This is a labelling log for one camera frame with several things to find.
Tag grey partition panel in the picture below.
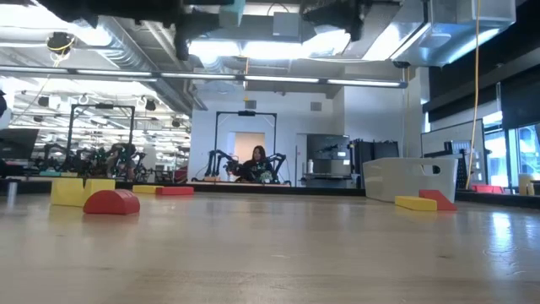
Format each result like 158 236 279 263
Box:
420 118 486 189

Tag grey metal post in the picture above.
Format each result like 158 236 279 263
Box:
6 179 20 208

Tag black monitor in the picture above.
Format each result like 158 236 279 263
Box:
0 128 41 161

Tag black ceiling dome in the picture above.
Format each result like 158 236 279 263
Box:
45 31 77 56

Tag yellow hanging cable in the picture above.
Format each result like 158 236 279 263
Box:
465 0 483 190

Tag red half-cylinder block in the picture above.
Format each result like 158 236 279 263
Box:
82 188 142 216

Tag beige container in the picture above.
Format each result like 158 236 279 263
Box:
517 172 536 197

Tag yellow arch block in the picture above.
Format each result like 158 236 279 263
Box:
50 177 116 209

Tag red bin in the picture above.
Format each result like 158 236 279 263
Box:
471 183 506 195

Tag long ceiling light bar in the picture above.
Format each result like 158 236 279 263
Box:
0 65 409 90

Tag white translucent plastic bin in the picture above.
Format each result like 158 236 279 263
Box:
361 156 460 205

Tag black background station frame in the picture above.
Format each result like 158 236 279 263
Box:
213 110 278 182
66 103 137 170

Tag grey cabinet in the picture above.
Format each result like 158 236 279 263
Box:
302 133 359 189

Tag background black robot arms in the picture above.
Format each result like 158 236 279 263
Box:
33 142 149 181

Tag red wedge block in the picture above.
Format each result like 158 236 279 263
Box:
418 188 458 212

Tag black cabinets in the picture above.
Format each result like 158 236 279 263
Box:
349 138 400 189

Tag red rectangular block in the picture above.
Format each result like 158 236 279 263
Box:
155 186 196 197

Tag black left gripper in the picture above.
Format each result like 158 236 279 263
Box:
134 0 235 62

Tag small yellow block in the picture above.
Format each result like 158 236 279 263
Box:
132 184 165 195

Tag long yellow block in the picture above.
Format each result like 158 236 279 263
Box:
394 195 439 213

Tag person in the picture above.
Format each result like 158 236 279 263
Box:
240 144 275 184

